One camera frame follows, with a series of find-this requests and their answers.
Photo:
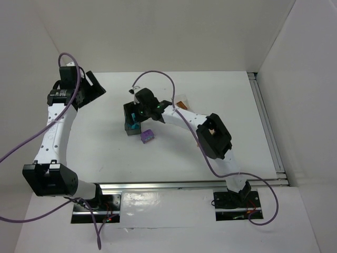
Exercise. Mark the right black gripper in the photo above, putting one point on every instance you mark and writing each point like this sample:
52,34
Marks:
130,113

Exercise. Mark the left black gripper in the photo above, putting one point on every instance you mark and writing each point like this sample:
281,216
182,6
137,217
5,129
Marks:
88,88

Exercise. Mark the teal stepped lego brick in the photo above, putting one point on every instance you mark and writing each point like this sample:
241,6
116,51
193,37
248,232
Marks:
135,124

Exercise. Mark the purple arch lego brick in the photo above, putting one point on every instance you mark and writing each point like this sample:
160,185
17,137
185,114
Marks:
147,136

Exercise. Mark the orange lego plate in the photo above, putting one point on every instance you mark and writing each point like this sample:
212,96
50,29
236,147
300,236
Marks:
181,105

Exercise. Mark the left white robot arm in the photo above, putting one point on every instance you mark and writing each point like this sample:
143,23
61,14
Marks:
48,175

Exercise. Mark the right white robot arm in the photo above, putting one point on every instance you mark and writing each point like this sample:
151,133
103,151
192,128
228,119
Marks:
212,136

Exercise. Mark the smoky grey plastic container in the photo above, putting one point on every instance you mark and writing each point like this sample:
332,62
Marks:
130,131

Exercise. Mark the clear plastic container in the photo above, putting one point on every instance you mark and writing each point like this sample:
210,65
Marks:
183,98

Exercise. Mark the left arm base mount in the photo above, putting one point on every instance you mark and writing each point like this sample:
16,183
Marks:
107,209

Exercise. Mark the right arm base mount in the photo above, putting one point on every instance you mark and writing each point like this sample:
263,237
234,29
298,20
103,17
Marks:
227,209

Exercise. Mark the aluminium side rail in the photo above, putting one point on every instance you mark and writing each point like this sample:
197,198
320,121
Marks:
276,158

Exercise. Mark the aluminium front rail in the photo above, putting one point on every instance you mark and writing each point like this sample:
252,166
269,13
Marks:
179,185

